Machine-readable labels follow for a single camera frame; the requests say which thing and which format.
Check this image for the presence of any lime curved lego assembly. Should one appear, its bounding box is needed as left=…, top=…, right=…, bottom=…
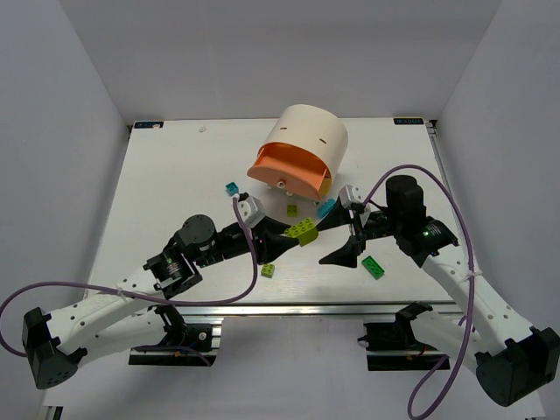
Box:
left=283, top=218, right=319, bottom=247

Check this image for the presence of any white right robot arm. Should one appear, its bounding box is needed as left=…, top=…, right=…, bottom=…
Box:
left=318, top=175, right=559, bottom=407

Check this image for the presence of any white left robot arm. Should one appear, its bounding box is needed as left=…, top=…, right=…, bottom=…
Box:
left=22, top=214, right=298, bottom=389

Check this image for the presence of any long teal lego brick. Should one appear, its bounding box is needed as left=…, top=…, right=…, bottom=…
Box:
left=317, top=199, right=336, bottom=219

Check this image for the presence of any dark green long lego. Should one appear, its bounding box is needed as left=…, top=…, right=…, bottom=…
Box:
left=361, top=255, right=385, bottom=280

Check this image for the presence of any lime square lego front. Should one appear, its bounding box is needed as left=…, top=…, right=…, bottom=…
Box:
left=261, top=263, right=276, bottom=278

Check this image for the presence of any lime square lego near container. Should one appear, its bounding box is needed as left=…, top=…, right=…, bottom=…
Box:
left=286, top=204, right=298, bottom=218

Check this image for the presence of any yellow drawer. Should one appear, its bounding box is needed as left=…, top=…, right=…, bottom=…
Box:
left=318, top=178, right=333, bottom=197

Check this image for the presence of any small teal square lego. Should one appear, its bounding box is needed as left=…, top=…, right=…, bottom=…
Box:
left=225, top=182, right=239, bottom=196

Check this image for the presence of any cream cylindrical drawer container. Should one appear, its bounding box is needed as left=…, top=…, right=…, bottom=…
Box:
left=259, top=104, right=349, bottom=180

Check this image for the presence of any right blue corner label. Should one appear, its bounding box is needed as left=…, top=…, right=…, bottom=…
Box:
left=393, top=117, right=424, bottom=125

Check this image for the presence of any blue corner label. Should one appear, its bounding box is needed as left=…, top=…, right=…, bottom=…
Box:
left=393, top=117, right=424, bottom=125
left=133, top=121, right=164, bottom=130

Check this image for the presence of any left blue corner label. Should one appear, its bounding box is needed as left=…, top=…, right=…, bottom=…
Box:
left=133, top=121, right=164, bottom=130

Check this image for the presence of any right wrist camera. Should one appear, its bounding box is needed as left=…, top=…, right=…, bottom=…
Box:
left=339, top=185, right=363, bottom=210

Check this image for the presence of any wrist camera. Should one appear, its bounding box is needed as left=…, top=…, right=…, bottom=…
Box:
left=236, top=192, right=266, bottom=229
left=339, top=185, right=363, bottom=210

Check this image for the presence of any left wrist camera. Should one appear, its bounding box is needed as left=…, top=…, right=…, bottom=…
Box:
left=236, top=192, right=266, bottom=229

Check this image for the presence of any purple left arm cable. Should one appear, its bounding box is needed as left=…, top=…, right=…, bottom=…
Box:
left=0, top=194, right=259, bottom=367

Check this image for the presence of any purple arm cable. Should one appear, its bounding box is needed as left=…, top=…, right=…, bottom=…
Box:
left=0, top=194, right=259, bottom=367
left=362, top=164, right=476, bottom=419

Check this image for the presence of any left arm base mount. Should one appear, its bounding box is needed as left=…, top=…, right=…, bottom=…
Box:
left=129, top=305, right=220, bottom=368

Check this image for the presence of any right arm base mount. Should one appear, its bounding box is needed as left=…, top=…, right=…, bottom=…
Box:
left=357, top=302, right=450, bottom=372

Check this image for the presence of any aluminium front rail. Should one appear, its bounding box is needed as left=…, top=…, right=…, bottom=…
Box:
left=80, top=301, right=463, bottom=319

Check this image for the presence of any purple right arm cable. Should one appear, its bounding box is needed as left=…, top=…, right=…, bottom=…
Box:
left=362, top=164, right=476, bottom=419

